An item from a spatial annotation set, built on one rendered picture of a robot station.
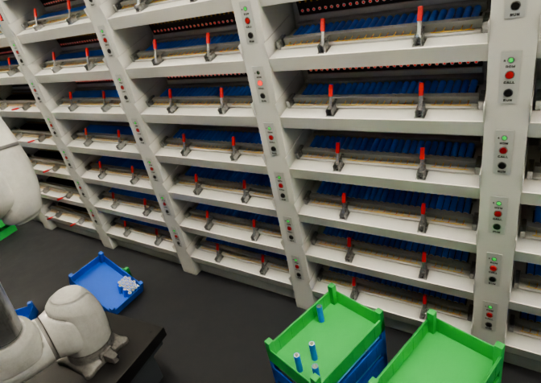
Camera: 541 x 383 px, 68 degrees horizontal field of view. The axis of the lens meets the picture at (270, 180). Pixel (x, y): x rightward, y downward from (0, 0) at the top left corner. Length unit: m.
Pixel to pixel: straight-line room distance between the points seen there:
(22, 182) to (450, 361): 1.17
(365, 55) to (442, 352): 0.84
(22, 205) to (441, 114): 1.07
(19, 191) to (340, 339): 0.95
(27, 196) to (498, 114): 1.15
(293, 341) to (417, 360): 0.36
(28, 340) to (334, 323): 0.92
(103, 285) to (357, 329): 1.40
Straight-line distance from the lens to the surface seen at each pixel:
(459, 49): 1.11
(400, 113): 1.22
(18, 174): 1.10
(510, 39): 1.09
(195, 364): 1.81
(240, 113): 1.47
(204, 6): 1.41
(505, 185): 1.23
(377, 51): 1.15
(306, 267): 1.68
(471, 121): 1.16
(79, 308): 1.50
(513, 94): 1.12
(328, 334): 1.33
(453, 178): 1.27
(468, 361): 1.29
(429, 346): 1.30
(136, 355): 1.60
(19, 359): 1.48
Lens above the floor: 1.33
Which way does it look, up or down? 27 degrees down
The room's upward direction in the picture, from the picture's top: 12 degrees counter-clockwise
